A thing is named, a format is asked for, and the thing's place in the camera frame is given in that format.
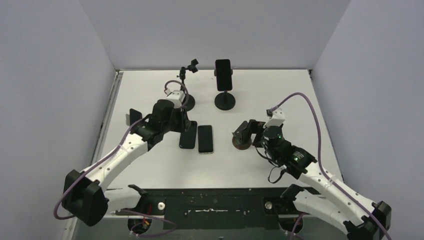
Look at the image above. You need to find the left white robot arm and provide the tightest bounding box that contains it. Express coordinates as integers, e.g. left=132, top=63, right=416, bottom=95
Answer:
left=58, top=97, right=190, bottom=227

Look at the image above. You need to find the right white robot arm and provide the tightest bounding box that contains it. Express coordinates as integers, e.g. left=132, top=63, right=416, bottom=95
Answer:
left=232, top=119, right=392, bottom=240

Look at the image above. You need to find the aluminium rail left edge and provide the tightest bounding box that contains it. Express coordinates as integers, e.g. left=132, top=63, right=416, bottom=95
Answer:
left=91, top=70, right=124, bottom=165

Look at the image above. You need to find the black phone stand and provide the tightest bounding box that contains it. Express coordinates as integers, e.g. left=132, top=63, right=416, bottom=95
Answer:
left=177, top=59, right=199, bottom=111
left=214, top=84, right=236, bottom=111

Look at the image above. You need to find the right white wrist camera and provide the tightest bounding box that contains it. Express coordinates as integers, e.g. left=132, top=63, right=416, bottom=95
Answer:
left=263, top=108, right=286, bottom=129

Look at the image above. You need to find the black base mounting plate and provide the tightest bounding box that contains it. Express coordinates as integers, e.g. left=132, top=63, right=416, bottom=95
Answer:
left=105, top=187, right=349, bottom=231

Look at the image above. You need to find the brown base phone stand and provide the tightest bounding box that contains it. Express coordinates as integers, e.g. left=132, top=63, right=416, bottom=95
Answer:
left=232, top=131, right=252, bottom=150

